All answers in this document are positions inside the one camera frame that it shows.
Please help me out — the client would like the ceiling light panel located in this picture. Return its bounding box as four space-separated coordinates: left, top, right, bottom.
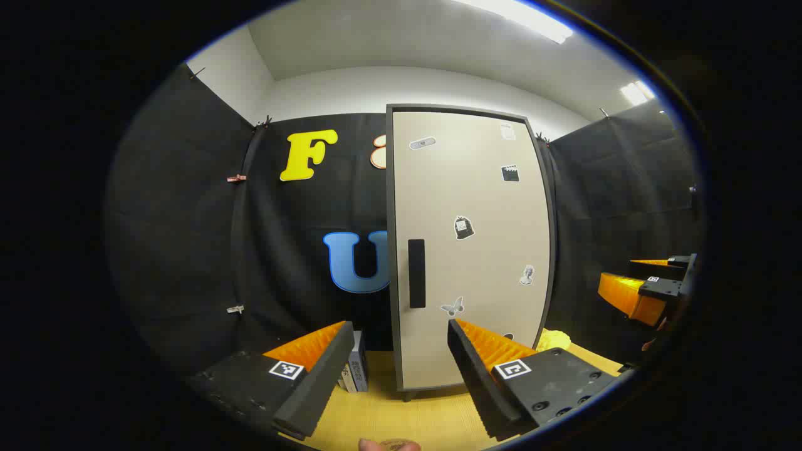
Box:
620 80 657 106
454 0 574 44

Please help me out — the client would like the yellow lumpy object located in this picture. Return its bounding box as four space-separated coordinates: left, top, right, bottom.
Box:
536 329 572 351

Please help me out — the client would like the dark grey cabinet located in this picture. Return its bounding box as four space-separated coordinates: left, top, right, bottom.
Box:
385 103 559 402

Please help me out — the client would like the black backdrop cloth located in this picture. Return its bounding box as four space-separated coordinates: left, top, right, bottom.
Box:
103 63 706 376

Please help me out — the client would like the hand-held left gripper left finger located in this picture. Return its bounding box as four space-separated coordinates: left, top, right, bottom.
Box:
187 321 355 441

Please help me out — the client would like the beige cabinet door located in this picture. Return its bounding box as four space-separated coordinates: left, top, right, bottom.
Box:
388 108 555 392

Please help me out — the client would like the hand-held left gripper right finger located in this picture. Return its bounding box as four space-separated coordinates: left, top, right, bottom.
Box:
447 318 621 442

